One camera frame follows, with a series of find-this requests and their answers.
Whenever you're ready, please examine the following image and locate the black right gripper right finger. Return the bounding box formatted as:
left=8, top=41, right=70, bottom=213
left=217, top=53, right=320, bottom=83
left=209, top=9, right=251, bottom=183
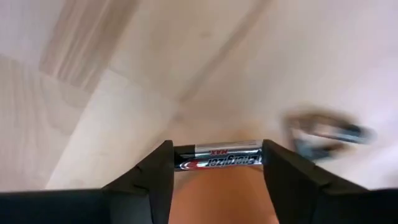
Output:
left=262, top=139, right=398, bottom=224

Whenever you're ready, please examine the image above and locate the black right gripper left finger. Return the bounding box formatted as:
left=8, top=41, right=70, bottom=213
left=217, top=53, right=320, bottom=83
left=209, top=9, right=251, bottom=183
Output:
left=0, top=139, right=175, bottom=224

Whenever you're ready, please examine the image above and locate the silver battery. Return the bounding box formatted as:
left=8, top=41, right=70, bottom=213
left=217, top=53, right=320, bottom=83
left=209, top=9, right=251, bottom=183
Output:
left=173, top=139, right=264, bottom=172
left=282, top=107, right=377, bottom=146

